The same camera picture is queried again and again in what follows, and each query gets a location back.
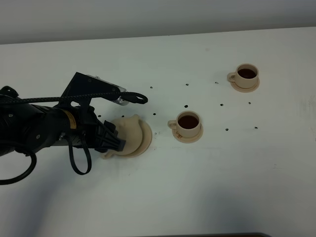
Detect near beige cup saucer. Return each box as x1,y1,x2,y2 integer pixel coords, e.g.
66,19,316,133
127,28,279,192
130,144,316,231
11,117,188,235
172,123,203,143

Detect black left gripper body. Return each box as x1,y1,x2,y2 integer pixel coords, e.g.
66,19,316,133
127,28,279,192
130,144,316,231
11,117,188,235
56,73,107,148

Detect near beige teacup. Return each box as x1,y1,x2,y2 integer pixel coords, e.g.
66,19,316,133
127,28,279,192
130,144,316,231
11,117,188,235
167,111,201,129

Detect black braided camera cable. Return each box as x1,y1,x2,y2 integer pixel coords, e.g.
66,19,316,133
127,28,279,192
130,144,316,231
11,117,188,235
0,85,149,186

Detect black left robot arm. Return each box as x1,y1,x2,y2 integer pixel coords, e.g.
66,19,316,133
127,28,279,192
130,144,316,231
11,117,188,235
0,73,128,155

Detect beige teapot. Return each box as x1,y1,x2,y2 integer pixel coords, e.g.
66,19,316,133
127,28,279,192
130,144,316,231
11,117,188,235
101,115,147,159

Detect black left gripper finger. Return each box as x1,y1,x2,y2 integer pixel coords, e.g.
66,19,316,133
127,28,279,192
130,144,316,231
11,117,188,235
102,120,118,138
93,125,126,153

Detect far beige teacup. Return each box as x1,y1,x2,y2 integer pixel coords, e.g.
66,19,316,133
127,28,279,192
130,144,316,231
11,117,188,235
227,64,259,88

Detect beige teapot saucer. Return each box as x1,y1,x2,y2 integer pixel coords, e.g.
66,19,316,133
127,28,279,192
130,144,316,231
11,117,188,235
125,119,153,158

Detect beige cup saucer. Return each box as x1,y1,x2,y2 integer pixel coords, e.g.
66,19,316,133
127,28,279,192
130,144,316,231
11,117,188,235
230,79,260,93
172,123,203,143

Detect beige teacup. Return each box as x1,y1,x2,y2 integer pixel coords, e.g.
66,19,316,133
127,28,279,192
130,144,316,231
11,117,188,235
167,111,201,129
227,64,259,88

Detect far beige cup saucer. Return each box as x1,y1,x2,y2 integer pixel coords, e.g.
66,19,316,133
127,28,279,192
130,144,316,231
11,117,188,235
230,79,260,93

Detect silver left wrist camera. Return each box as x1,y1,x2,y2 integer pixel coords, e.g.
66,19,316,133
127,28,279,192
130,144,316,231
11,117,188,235
87,75,129,106

